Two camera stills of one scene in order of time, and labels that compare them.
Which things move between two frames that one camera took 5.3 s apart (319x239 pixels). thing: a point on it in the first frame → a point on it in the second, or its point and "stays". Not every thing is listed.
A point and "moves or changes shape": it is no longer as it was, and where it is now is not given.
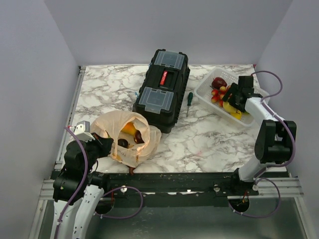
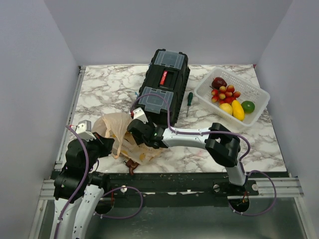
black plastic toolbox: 160,95 stays
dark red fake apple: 218,82 stays
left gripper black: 104,143 stays
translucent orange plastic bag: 133,139 moves or changes shape
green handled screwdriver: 190,95 stays
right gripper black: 234,90 → 138,141
